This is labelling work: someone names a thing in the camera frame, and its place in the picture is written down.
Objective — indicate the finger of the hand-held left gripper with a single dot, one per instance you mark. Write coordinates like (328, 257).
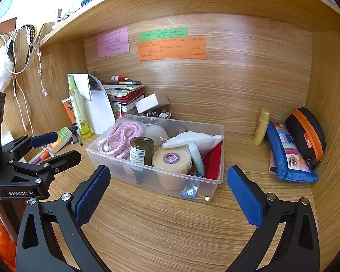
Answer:
(42, 140)
(62, 160)

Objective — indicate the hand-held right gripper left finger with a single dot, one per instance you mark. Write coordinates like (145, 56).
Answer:
(93, 195)

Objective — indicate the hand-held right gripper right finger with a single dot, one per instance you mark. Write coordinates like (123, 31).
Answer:
(243, 195)

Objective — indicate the clear plastic storage box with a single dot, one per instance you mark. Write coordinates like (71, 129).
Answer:
(212, 187)

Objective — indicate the blue card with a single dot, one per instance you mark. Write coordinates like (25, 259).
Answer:
(189, 191)

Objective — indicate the light green tube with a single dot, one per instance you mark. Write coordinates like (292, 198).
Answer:
(197, 158)

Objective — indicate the dark green jar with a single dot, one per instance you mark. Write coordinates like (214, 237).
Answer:
(141, 150)

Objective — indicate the white cloth pouch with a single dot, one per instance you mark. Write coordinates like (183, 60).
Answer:
(192, 141)

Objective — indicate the wooden desktop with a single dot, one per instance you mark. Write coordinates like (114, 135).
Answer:
(158, 232)

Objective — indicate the orange highlighter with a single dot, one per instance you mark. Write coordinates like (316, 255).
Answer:
(44, 155)

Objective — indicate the white orange tube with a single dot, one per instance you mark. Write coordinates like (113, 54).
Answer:
(59, 138)

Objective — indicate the bundle of pens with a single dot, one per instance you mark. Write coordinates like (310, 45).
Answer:
(77, 138)

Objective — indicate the orange standing tube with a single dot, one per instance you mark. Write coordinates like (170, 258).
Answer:
(69, 110)

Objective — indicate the yellow spray bottle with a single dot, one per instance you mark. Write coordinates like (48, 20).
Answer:
(83, 124)

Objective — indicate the pink flat case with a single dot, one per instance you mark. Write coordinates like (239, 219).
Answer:
(272, 165)

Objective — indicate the red cloth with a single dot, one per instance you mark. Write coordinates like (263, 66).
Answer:
(214, 161)

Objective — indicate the white paper booklet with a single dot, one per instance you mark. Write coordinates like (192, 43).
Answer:
(99, 110)

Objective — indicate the blue patchwork pencil case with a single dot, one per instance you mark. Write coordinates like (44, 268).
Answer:
(289, 153)

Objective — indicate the yellow lotion bottle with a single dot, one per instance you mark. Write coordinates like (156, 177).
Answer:
(262, 127)

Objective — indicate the fruit print book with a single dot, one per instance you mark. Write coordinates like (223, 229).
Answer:
(117, 110)

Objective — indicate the yellow lidded tub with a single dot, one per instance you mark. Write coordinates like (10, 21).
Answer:
(171, 161)

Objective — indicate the clear round container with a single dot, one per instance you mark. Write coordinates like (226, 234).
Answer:
(155, 133)

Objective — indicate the black orange zip case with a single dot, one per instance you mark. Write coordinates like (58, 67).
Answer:
(303, 130)

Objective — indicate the stack of books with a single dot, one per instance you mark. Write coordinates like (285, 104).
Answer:
(124, 93)

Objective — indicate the red white marker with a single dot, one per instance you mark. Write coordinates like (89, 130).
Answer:
(119, 78)

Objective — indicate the white cardboard box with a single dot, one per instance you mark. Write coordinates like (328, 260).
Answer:
(147, 103)

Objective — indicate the pile of small trinkets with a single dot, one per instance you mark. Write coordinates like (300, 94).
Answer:
(158, 114)

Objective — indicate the pink paper note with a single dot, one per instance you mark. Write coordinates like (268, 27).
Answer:
(113, 42)

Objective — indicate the green spiral disc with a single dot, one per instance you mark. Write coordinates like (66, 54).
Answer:
(4, 7)

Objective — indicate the orange paper note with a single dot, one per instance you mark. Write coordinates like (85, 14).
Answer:
(172, 49)

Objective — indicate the green paper note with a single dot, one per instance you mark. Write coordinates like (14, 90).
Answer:
(164, 34)

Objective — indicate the wooden shelf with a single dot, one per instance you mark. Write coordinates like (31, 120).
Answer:
(187, 2)

